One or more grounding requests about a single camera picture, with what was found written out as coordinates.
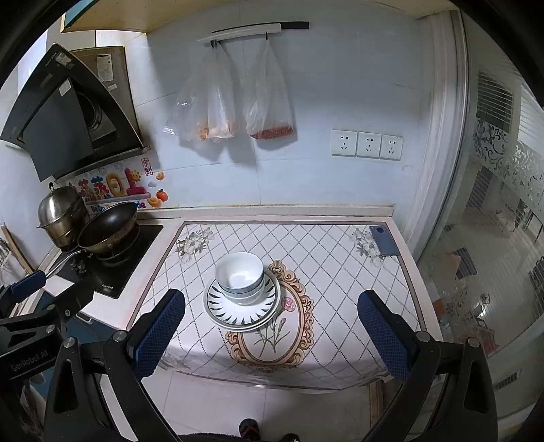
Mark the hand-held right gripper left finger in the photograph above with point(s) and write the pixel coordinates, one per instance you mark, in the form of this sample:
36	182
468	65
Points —
157	331

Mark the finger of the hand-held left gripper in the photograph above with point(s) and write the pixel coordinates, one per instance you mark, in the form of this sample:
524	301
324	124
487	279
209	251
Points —
26	284

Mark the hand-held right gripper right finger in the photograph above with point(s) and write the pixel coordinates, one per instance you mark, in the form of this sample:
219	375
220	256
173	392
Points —
384	335

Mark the blue leaf-patterned plate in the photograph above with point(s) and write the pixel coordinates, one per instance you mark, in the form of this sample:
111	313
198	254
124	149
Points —
225	308

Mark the white floral bowl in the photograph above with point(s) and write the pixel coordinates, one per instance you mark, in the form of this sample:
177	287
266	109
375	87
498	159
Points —
238	265

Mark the blue-rimmed white bowl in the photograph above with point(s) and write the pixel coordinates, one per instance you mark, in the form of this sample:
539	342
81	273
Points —
255	293

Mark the wooden board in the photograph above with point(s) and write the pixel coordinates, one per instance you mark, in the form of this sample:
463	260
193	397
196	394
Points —
17	253

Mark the black induction cooktop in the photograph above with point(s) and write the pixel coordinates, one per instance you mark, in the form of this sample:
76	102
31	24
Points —
127	263

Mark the diamond-patterned floral counter mat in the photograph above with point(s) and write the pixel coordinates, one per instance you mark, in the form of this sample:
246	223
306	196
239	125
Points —
340	276

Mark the steel steamer pot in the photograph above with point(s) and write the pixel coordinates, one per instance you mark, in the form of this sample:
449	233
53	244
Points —
59	208

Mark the blue phone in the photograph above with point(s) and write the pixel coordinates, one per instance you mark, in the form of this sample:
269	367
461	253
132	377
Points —
384	242

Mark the black frying pan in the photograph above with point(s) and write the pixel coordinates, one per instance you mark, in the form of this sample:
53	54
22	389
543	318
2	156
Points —
108	227

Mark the person's shoe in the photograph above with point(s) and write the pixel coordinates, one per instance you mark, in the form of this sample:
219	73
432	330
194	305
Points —
250	429
290	437

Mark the frosted glass sliding door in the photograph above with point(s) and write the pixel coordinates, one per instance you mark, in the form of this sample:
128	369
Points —
488	212

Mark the black range hood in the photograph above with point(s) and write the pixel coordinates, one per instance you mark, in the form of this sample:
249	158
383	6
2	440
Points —
55	123

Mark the clear plastic bag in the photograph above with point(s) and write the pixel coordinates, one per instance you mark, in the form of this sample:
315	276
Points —
189	106
270	102
221	110

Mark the fruit wall sticker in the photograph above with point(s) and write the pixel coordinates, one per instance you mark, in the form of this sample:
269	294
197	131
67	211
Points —
119	185

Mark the white wall socket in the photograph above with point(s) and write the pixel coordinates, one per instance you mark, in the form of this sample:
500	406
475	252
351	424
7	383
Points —
368	145
391	147
344	143

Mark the wooden wall cabinet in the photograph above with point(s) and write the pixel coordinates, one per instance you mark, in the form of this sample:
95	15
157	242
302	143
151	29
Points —
170	12

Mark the wall hook rail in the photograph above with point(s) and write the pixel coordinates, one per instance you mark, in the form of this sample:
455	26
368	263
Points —
246	30

